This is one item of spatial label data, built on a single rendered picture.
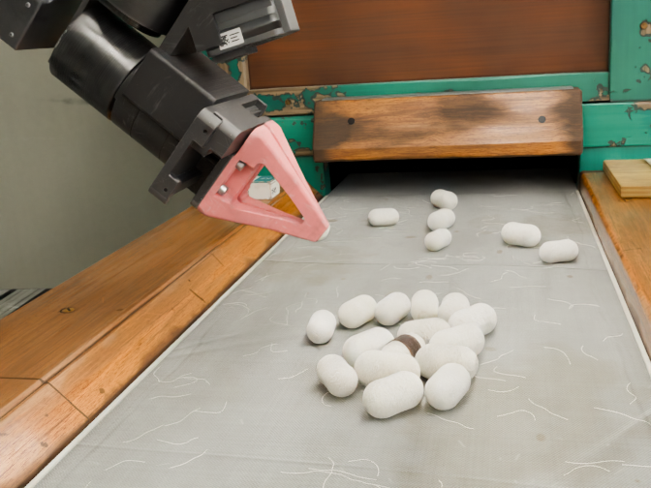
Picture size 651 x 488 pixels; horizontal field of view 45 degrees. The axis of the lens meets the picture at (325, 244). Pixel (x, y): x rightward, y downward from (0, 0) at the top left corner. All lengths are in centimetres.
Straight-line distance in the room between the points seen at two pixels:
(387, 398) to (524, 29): 62
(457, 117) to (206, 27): 46
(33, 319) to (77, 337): 6
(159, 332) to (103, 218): 141
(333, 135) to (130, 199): 105
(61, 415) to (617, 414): 29
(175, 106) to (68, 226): 150
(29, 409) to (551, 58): 70
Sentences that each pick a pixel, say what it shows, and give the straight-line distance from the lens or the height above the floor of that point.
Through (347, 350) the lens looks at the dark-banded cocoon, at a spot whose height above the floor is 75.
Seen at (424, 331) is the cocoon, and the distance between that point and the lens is 49.
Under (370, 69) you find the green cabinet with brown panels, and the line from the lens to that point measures 96.
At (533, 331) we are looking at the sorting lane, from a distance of 53.
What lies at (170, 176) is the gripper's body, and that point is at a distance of 48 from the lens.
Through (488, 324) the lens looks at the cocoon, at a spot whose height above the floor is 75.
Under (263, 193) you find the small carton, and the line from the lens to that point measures 86.
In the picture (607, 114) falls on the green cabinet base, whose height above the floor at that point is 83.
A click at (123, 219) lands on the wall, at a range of 193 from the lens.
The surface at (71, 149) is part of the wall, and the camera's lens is 194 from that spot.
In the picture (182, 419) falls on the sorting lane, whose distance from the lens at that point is 44.
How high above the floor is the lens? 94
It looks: 15 degrees down
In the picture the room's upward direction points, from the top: 4 degrees counter-clockwise
